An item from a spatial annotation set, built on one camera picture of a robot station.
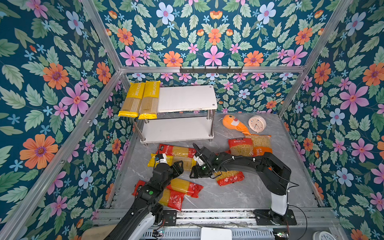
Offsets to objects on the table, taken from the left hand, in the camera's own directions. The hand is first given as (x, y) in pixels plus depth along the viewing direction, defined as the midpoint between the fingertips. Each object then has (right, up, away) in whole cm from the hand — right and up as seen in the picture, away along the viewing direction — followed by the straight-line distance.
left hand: (181, 161), depth 80 cm
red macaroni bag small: (+37, +6, +15) cm, 40 cm away
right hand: (+6, -9, +4) cm, 11 cm away
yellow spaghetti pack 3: (+3, -3, +11) cm, 12 cm away
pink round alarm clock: (+50, +21, +24) cm, 60 cm away
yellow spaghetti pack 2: (-15, +29, -6) cm, 34 cm away
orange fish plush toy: (+31, +23, +25) cm, 46 cm away
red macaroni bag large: (+24, -10, +4) cm, 27 cm away
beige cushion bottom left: (-36, -29, -13) cm, 48 cm away
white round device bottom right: (+66, -30, -13) cm, 74 cm away
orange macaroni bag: (+51, +8, +19) cm, 55 cm away
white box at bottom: (+17, -29, -14) cm, 37 cm away
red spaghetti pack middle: (0, -14, +3) cm, 15 cm away
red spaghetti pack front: (-6, -19, -3) cm, 20 cm away
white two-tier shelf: (-4, +30, +43) cm, 53 cm away
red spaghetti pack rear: (-5, +2, +16) cm, 17 cm away
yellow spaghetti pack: (-25, +30, -5) cm, 39 cm away
